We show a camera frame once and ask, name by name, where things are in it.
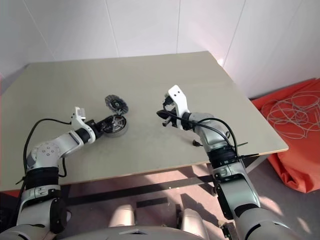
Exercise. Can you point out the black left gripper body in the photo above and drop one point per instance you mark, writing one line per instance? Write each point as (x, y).
(97, 127)

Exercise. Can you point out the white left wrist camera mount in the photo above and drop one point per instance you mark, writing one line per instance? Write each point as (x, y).
(78, 117)

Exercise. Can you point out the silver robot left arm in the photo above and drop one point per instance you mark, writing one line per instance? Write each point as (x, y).
(47, 152)

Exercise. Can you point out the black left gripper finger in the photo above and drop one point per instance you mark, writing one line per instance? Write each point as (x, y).
(110, 120)
(110, 129)

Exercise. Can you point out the dark finned rotor disc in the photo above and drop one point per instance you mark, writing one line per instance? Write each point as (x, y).
(116, 103)

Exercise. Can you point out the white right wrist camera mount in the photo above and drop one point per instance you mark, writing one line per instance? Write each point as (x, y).
(178, 98)

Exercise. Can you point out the grey robot torso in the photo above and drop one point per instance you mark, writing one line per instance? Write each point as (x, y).
(140, 233)

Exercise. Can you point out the grey rounded robot left knee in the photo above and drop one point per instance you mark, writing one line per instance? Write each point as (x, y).
(122, 216)

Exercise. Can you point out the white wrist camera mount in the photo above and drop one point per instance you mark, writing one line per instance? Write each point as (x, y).
(178, 98)
(78, 117)

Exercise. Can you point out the grey rounded robot knee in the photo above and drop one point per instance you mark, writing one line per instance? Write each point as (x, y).
(193, 222)
(122, 216)

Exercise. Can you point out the large orange cloth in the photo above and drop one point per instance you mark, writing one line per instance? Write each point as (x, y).
(287, 160)

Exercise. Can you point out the grey rounded robot right knee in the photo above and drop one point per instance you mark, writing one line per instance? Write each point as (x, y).
(193, 222)

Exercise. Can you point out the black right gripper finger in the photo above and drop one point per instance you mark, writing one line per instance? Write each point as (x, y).
(164, 114)
(168, 98)

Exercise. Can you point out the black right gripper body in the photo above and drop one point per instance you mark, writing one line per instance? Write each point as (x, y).
(172, 122)

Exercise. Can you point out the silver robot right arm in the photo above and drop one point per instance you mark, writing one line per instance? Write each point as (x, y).
(237, 190)

